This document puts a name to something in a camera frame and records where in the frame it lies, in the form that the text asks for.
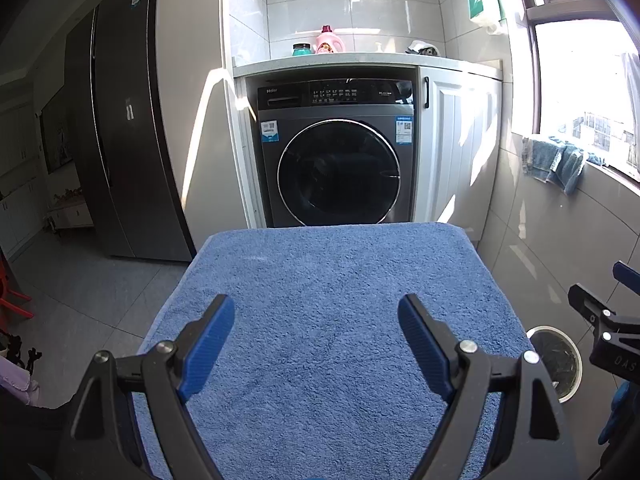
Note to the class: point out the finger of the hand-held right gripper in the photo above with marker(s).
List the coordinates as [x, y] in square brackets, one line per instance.
[587, 305]
[627, 274]

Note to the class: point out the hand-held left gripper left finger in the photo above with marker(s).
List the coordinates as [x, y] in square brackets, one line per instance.
[210, 342]

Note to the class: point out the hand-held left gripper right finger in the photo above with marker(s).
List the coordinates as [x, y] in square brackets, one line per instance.
[425, 352]

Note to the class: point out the white round trash bin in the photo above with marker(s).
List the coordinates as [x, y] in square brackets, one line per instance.
[560, 360]

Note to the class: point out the person's right hand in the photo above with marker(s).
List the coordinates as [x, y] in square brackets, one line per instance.
[615, 412]

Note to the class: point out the blue terry towel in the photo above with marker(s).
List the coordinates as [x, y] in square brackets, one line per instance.
[320, 280]

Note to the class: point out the blue hanging towel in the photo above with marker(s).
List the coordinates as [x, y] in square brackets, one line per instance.
[555, 160]

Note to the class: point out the white sideboard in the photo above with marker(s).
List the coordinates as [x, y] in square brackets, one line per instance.
[70, 215]

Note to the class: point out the lilac cloth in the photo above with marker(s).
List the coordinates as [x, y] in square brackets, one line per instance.
[17, 385]

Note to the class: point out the white cabinet door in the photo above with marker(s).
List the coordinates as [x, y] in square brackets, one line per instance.
[457, 155]

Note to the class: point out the window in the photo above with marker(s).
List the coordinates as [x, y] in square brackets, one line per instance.
[585, 80]

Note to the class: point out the red stool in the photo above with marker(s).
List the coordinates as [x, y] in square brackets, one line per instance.
[12, 295]

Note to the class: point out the dark grey washing machine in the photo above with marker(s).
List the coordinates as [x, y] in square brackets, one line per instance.
[337, 165]

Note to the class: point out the dark grey refrigerator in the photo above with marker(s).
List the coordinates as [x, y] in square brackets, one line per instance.
[130, 125]

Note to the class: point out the white and dark cloth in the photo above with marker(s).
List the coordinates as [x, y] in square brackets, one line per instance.
[422, 48]

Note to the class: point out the teal jar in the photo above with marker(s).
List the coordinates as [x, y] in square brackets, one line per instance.
[302, 50]

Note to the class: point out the green and white hanging bag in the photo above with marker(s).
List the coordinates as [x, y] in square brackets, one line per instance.
[484, 0]

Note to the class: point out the pink detergent bottle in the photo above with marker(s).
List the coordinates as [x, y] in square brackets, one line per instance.
[329, 42]

